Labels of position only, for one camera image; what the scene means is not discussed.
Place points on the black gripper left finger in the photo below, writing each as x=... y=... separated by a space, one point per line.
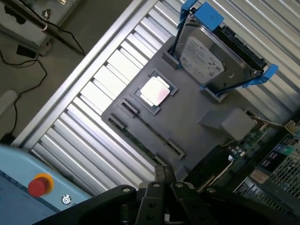
x=152 y=199

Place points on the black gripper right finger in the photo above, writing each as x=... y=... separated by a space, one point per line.
x=182 y=201

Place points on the grey plastic parts rack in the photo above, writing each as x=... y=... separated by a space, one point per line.
x=187 y=122

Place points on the black PC case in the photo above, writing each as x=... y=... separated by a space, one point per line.
x=276 y=178

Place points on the silver CPU chip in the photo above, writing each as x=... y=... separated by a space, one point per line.
x=155 y=91

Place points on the red emergency stop button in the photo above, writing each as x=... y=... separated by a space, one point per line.
x=38 y=186

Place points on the light blue teach pendant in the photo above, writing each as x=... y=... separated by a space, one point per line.
x=18 y=168

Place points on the silver hard disk drive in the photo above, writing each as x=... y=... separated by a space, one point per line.
x=206 y=56

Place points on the white rounded object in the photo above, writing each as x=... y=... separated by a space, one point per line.
x=7 y=103

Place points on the black power adapter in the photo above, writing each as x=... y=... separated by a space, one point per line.
x=25 y=51

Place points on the grey equipment box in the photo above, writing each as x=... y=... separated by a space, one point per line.
x=30 y=28

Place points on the blue disk carrier bracket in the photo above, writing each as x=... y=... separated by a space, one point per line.
x=206 y=14

